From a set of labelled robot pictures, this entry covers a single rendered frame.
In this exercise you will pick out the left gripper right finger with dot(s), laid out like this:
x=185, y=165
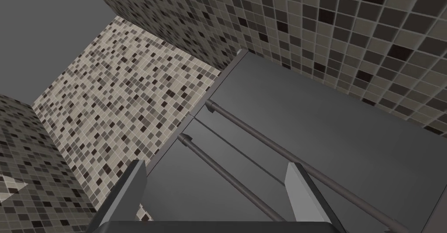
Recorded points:
x=302, y=198

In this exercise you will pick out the grey refrigerator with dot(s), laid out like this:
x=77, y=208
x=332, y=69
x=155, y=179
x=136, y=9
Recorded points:
x=227, y=72

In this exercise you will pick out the wide grey refrigerator door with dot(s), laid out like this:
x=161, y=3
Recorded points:
x=331, y=128

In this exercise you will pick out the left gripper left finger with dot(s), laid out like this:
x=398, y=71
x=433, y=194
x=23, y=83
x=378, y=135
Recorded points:
x=127, y=194

